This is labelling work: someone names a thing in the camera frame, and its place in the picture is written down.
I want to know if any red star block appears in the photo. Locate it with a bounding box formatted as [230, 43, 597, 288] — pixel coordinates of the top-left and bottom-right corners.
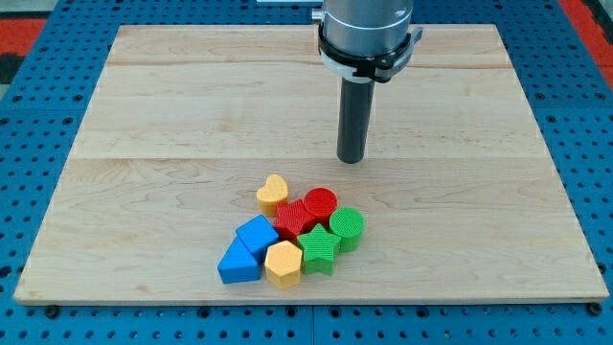
[273, 199, 316, 242]

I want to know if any green cylinder block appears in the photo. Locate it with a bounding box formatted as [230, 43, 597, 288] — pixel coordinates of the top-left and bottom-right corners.
[329, 207, 366, 253]

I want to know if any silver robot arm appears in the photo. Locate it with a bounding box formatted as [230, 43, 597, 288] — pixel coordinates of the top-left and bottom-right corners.
[322, 0, 414, 57]

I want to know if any blue cube block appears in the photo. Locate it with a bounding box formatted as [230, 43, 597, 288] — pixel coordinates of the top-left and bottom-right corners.
[236, 215, 280, 264]

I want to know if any black cylindrical pointer tool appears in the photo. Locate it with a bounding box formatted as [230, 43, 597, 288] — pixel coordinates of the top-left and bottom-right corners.
[337, 79, 375, 164]

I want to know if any yellow hexagon block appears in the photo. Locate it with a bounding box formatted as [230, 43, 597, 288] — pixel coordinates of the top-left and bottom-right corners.
[264, 241, 303, 289]

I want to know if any yellow heart block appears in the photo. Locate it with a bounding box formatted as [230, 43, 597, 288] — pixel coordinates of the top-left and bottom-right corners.
[256, 174, 289, 218]

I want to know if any red cylinder block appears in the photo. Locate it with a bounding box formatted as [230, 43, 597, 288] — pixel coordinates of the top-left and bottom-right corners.
[304, 188, 338, 226]

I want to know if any light wooden board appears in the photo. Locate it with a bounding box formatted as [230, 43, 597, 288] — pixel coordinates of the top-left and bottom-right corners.
[13, 24, 609, 306]

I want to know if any black and white mounting clamp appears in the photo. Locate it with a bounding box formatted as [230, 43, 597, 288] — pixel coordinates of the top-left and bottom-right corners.
[318, 24, 423, 83]

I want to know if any green star block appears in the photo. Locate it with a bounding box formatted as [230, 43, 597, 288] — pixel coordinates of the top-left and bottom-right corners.
[297, 223, 341, 276]

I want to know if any blue triangle block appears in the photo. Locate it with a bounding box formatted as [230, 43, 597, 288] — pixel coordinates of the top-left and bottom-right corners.
[217, 237, 261, 284]

